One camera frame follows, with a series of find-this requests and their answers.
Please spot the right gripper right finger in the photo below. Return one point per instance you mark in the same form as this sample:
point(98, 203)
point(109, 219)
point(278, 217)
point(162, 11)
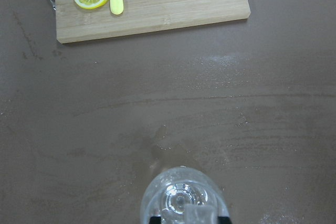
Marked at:
point(224, 220)

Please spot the clear wine glass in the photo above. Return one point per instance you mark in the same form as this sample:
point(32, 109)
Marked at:
point(183, 195)

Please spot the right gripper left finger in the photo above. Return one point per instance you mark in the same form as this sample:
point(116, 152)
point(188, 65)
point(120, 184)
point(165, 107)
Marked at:
point(155, 220)

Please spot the bamboo cutting board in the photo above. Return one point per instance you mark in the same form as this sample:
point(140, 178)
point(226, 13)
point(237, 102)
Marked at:
point(74, 24)

